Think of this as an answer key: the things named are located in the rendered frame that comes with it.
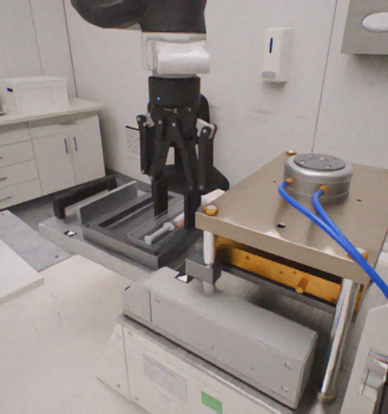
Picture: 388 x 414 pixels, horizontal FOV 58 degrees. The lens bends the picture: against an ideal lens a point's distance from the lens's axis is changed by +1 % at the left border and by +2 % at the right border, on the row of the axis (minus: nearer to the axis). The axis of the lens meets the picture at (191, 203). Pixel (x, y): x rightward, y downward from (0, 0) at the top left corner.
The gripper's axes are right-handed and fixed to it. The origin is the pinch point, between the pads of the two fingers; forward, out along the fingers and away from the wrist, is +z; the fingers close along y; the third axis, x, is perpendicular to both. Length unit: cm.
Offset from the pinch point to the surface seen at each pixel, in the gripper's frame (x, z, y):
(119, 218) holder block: 3.1, 4.7, 10.5
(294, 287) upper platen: 10.3, -0.6, -23.8
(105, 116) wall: -181, 44, 213
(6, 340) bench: 20.5, 28.4, 25.9
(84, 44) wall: -184, -15, 233
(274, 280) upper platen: 10.2, -0.6, -21.5
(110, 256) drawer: 10.9, 6.3, 4.9
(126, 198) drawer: -4.2, 4.8, 15.6
